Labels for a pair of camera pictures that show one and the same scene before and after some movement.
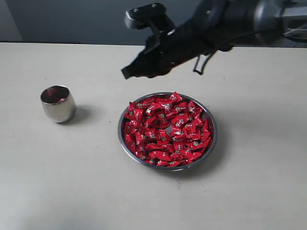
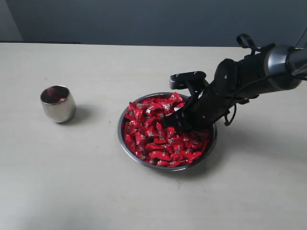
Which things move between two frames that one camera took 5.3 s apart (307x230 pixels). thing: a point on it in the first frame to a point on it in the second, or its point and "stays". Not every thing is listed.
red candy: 61,100 stays
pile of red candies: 167,131 stays
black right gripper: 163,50 to 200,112
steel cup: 58,104 stays
